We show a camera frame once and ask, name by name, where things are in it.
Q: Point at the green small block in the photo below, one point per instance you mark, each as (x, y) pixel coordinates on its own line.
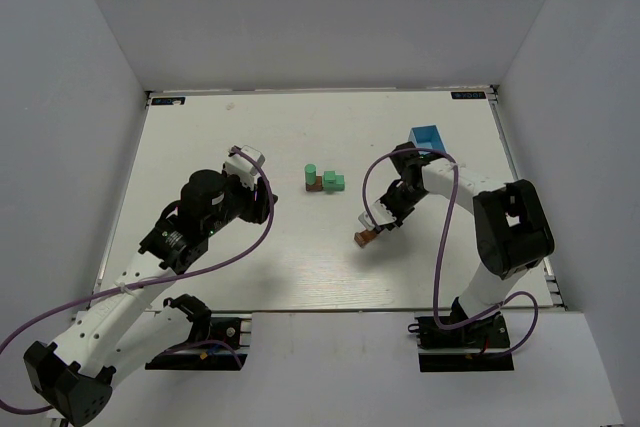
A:
(310, 174)

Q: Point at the green long block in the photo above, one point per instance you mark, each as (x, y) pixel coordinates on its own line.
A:
(329, 178)

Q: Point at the brown arch block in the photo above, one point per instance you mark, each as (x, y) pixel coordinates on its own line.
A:
(365, 237)

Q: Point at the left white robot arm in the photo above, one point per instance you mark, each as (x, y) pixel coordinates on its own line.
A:
(75, 373)

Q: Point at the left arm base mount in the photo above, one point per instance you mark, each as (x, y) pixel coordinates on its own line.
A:
(223, 347)

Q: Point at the blue plastic box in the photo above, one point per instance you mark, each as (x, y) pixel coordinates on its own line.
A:
(426, 137)

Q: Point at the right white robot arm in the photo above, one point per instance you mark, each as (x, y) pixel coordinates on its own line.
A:
(512, 232)

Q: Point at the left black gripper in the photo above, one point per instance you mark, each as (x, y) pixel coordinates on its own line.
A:
(261, 205)

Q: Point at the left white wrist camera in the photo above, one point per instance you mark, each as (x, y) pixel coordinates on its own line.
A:
(243, 162)

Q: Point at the blue corner label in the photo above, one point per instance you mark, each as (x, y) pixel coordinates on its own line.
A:
(167, 101)
(468, 95)

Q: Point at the left blue corner label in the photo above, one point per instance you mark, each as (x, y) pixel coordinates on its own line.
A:
(167, 101)

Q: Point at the right blue corner label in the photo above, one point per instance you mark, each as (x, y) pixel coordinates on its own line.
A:
(468, 95)

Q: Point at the brown cube block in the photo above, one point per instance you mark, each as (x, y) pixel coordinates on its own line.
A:
(316, 187)

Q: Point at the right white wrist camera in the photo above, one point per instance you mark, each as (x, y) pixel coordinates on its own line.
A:
(376, 214)

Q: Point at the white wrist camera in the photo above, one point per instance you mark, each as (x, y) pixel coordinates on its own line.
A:
(376, 214)
(243, 162)

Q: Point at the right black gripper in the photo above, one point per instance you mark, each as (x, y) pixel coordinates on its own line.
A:
(397, 214)

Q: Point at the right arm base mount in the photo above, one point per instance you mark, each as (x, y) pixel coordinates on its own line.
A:
(475, 348)

